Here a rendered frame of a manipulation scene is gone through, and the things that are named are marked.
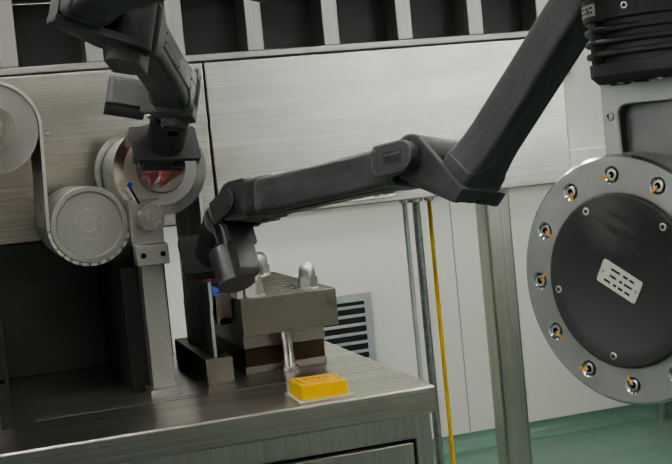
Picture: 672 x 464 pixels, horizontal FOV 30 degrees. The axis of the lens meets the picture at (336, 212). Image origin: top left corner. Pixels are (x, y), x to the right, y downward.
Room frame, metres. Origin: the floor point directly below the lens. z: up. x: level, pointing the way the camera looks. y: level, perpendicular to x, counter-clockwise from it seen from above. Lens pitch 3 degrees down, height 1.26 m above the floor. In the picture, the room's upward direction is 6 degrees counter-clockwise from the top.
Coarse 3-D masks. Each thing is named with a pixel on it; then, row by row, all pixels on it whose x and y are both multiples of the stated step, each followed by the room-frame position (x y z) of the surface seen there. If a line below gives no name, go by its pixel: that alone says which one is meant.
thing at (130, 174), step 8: (128, 152) 1.97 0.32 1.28; (128, 160) 1.97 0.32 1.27; (128, 168) 1.97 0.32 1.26; (192, 168) 2.00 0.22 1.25; (128, 176) 1.97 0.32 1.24; (136, 176) 1.98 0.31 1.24; (192, 176) 2.00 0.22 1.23; (136, 184) 1.98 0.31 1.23; (184, 184) 2.00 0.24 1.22; (192, 184) 2.00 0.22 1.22; (136, 192) 1.98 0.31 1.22; (144, 192) 1.98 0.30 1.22; (152, 192) 1.98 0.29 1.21; (168, 192) 1.99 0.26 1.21; (176, 192) 1.99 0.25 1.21; (184, 192) 2.00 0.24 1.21; (160, 200) 1.99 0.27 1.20; (168, 200) 1.99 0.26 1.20; (176, 200) 1.99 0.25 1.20
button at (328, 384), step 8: (304, 376) 1.85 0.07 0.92; (312, 376) 1.84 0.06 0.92; (320, 376) 1.83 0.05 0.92; (328, 376) 1.83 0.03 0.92; (336, 376) 1.82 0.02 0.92; (296, 384) 1.80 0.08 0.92; (304, 384) 1.78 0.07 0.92; (312, 384) 1.78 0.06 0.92; (320, 384) 1.78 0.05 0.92; (328, 384) 1.79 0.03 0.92; (336, 384) 1.79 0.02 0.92; (344, 384) 1.80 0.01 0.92; (296, 392) 1.80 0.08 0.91; (304, 392) 1.78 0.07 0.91; (312, 392) 1.78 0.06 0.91; (320, 392) 1.78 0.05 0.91; (328, 392) 1.79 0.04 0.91; (336, 392) 1.79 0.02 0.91; (344, 392) 1.79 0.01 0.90
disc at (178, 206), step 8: (120, 144) 1.98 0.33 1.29; (128, 144) 1.98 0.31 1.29; (120, 152) 1.97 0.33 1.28; (120, 160) 1.97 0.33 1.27; (200, 160) 2.01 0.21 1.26; (120, 168) 1.97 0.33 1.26; (136, 168) 1.98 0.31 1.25; (200, 168) 2.01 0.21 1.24; (120, 176) 1.97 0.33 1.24; (200, 176) 2.01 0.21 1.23; (120, 184) 1.97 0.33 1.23; (200, 184) 2.01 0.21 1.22; (120, 192) 1.97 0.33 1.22; (128, 192) 1.98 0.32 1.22; (192, 192) 2.01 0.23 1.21; (128, 200) 1.98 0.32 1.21; (184, 200) 2.00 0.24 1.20; (192, 200) 2.01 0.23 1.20; (168, 208) 1.99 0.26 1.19; (176, 208) 2.00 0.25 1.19; (184, 208) 2.00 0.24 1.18
